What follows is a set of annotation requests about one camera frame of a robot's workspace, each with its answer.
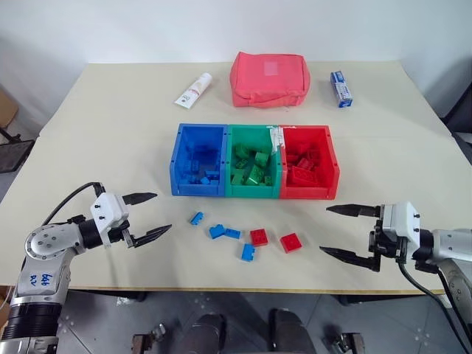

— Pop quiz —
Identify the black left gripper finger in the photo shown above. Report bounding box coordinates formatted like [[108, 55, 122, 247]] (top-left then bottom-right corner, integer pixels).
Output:
[[122, 192, 159, 207], [131, 223, 173, 249]]

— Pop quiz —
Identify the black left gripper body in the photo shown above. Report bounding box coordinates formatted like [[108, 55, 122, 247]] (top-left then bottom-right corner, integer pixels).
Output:
[[105, 220, 136, 249]]

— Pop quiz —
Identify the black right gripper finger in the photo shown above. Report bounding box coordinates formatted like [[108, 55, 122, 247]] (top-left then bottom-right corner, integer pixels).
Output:
[[319, 246, 381, 274], [325, 203, 383, 219]]

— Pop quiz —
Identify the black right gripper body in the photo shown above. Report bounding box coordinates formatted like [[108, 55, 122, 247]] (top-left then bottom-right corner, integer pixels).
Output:
[[367, 218, 407, 265]]

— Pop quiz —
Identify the red plastic bin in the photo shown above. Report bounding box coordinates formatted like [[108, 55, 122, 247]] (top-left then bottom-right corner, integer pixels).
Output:
[[278, 125, 339, 201]]

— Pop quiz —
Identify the blue plastic bin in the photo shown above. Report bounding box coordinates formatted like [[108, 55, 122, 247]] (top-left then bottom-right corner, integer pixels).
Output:
[[169, 122, 232, 197]]

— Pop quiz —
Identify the large red toy brick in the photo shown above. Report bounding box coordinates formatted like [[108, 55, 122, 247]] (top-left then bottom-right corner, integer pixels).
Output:
[[286, 165, 321, 187]]

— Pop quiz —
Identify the dark rounded shape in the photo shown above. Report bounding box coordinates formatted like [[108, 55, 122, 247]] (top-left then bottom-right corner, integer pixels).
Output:
[[183, 312, 226, 354], [268, 307, 315, 354]]

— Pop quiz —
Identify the green plastic bin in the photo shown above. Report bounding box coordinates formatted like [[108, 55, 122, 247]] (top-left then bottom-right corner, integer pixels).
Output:
[[223, 124, 284, 198]]

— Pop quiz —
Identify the large green toy brick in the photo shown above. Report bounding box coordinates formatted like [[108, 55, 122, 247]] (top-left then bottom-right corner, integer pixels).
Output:
[[246, 164, 265, 186]]

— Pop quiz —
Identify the white tape strip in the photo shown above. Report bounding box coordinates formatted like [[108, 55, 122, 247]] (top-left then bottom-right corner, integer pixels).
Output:
[[265, 124, 298, 156]]

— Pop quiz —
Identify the white cream tube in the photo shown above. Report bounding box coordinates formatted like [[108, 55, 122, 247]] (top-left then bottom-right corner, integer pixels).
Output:
[[174, 72, 214, 111]]

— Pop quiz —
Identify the blue and white carton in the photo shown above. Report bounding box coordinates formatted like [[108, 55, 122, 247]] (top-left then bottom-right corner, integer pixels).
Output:
[[330, 70, 354, 109]]

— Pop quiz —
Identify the dark furniture piece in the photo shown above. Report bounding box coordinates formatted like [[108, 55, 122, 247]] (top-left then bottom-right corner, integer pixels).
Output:
[[440, 55, 472, 167]]

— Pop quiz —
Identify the pink fabric pouch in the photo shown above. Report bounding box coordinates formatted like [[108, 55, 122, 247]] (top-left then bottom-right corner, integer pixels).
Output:
[[229, 51, 313, 109]]

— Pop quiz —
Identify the brown cardboard box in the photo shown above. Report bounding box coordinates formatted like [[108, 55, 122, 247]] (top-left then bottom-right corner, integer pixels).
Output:
[[0, 89, 20, 130]]

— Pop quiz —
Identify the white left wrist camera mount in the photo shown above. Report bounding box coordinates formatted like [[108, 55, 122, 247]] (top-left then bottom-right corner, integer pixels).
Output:
[[90, 192, 131, 249]]

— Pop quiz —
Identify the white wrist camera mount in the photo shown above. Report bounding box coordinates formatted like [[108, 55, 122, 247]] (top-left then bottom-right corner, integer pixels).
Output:
[[90, 192, 131, 249], [381, 201, 422, 256]]

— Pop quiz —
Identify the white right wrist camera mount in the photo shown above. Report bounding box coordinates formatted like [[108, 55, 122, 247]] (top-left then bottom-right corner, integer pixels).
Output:
[[381, 201, 422, 256]]

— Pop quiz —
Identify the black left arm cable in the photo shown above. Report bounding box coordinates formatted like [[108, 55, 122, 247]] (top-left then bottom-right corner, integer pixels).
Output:
[[41, 181, 105, 226]]

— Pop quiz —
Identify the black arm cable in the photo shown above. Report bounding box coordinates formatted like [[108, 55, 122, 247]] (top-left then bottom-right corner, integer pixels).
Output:
[[398, 257, 472, 347], [41, 181, 105, 226]]

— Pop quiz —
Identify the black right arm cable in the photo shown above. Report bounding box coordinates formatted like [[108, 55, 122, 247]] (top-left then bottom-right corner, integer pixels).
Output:
[[398, 257, 472, 347]]

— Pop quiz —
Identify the metal foot bracket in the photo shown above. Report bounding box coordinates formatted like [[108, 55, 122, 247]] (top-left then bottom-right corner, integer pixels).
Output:
[[323, 330, 367, 354], [131, 322, 167, 354]]

